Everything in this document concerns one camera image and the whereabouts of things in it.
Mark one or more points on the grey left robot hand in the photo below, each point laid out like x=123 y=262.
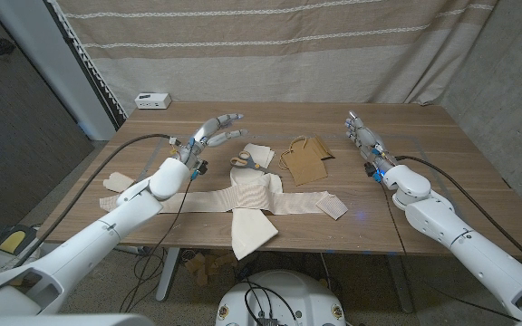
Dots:
x=197 y=142

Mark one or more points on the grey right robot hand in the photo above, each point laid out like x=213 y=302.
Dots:
x=367 y=138

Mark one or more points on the grey yellow scissors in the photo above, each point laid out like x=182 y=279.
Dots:
x=245 y=161

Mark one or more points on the cream cloth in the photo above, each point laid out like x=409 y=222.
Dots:
x=252 y=231

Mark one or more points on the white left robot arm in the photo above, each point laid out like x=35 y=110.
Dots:
x=107 y=231

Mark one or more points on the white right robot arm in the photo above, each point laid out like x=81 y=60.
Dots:
x=460 y=240

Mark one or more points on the brown paper bag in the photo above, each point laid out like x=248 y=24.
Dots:
x=306 y=165

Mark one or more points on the long ribbed beige cloth strip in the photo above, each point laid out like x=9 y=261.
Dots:
x=252 y=197

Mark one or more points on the small beige cloth scrap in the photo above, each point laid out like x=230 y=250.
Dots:
x=118 y=182

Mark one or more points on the white power strip box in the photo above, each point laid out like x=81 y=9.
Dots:
x=152 y=101

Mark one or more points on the beige striped backdrop curtain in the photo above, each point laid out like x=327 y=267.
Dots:
x=265 y=68

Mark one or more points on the cardboard scraps pile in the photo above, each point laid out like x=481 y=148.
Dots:
x=206 y=267

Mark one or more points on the grey table leg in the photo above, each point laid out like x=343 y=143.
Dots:
x=168 y=271
x=399 y=283

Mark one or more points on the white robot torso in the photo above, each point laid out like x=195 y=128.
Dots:
x=283 y=294

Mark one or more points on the dark grey door panel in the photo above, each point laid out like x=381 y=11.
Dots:
x=16 y=136

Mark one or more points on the yellow black pedal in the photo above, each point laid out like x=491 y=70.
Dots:
x=16 y=240

